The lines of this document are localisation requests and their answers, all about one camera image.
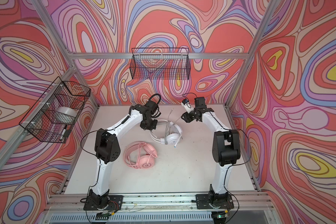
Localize black wire basket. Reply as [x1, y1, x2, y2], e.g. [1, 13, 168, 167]
[129, 47, 191, 80]
[19, 77, 91, 144]

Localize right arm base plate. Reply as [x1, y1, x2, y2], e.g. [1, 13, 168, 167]
[194, 193, 234, 211]

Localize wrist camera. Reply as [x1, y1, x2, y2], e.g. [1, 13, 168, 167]
[145, 100, 161, 118]
[181, 98, 194, 113]

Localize white headphones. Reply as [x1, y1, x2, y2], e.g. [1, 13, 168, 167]
[150, 119, 183, 147]

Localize back black wire basket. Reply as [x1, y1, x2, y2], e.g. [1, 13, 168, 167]
[129, 47, 191, 80]

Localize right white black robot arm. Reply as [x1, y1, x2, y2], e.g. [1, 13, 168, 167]
[181, 97, 241, 210]

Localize marker pen in basket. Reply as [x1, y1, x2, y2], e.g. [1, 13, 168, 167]
[60, 125, 67, 141]

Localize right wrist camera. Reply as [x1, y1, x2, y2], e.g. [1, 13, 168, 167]
[181, 98, 194, 113]

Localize pink cat-ear headphones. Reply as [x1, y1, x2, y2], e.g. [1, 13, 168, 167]
[123, 141, 158, 169]

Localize white tape roll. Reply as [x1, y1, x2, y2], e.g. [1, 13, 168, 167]
[54, 106, 77, 125]

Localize aluminium front rail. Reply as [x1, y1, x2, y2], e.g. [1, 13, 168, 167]
[44, 191, 274, 212]

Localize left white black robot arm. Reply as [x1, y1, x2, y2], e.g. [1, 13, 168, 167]
[87, 101, 161, 210]

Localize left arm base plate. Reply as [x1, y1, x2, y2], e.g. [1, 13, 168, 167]
[84, 195, 123, 211]

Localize left black wire basket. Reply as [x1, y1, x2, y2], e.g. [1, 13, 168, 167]
[19, 77, 91, 144]

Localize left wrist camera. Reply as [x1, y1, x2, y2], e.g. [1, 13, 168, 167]
[145, 100, 161, 118]

